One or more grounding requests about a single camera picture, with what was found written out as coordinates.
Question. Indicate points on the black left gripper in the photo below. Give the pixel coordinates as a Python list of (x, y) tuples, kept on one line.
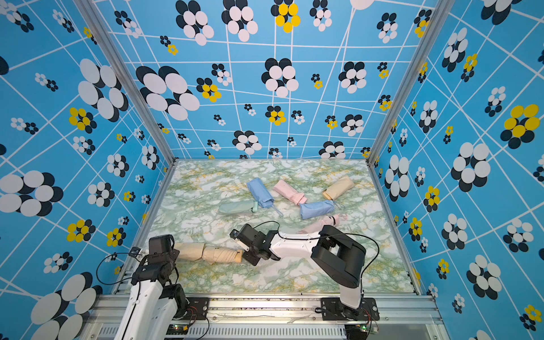
[(175, 253)]

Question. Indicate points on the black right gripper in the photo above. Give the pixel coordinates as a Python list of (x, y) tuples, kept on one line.
[(249, 259)]

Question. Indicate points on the mint green umbrella sleeve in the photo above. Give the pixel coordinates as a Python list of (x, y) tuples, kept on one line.
[(240, 207)]

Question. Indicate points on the blue sleeved umbrella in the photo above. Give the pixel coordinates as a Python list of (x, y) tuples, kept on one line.
[(262, 195), (312, 210)]

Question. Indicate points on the beige umbrella sleeve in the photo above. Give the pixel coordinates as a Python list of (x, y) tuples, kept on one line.
[(191, 251)]

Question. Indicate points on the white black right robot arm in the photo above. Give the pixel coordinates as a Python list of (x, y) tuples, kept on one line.
[(336, 253)]

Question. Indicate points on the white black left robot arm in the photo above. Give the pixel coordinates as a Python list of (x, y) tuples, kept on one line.
[(155, 301)]

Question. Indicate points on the pink sleeved umbrella far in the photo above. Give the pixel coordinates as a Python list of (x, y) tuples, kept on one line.
[(288, 192)]

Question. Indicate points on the pink sleeved umbrella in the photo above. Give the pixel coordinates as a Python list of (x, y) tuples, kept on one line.
[(288, 192), (332, 220)]

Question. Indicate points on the pink sleeved umbrella near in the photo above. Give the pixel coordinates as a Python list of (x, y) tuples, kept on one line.
[(332, 220)]

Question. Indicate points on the beige sleeved umbrella far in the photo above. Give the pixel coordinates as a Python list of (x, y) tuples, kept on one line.
[(338, 188)]

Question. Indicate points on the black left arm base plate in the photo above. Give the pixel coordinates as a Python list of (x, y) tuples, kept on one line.
[(196, 309)]

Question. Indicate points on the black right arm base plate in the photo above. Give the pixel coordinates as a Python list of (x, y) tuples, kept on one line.
[(332, 309)]

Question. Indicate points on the aluminium front rail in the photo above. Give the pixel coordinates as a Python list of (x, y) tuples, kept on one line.
[(293, 316)]

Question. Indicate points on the aluminium corner post left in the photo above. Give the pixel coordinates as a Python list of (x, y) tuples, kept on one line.
[(91, 16)]

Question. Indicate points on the aluminium corner post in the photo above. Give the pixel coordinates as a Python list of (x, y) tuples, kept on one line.
[(91, 16), (439, 16)]

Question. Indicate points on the aluminium corner post right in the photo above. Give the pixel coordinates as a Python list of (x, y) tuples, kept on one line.
[(439, 16)]

